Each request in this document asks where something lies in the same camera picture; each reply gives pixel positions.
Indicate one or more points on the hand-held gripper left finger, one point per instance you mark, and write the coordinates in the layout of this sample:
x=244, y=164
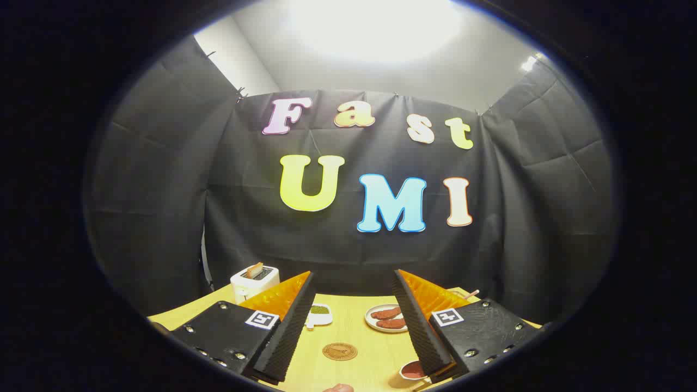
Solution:
x=288, y=332

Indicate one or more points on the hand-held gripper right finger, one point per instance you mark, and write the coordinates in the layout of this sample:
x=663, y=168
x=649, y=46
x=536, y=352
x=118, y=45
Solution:
x=416, y=326

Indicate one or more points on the round cork coaster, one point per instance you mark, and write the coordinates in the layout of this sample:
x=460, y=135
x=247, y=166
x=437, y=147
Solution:
x=340, y=351

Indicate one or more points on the red-brown meat slice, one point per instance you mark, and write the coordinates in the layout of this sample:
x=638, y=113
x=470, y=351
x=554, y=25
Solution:
x=392, y=324
x=385, y=313

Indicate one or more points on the white divided tray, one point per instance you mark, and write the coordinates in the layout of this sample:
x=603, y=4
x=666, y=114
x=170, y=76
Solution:
x=321, y=318

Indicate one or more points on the green beans heap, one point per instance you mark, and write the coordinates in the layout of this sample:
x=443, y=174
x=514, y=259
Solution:
x=319, y=310

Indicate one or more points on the white oval plate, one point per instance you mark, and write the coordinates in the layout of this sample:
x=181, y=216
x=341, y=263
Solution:
x=370, y=322

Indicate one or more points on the pink striped straw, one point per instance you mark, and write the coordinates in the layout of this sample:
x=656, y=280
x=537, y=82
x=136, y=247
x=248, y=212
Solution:
x=471, y=294

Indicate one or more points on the white toaster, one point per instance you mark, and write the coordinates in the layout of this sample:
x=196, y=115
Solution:
x=242, y=286

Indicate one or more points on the toast slice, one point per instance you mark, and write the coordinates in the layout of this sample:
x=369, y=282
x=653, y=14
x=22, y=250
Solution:
x=254, y=270

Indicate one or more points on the light wooden table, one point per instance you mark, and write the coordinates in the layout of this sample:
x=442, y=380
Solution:
x=354, y=378

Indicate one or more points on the black backdrop cloth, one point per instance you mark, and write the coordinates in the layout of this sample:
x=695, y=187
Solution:
x=245, y=218

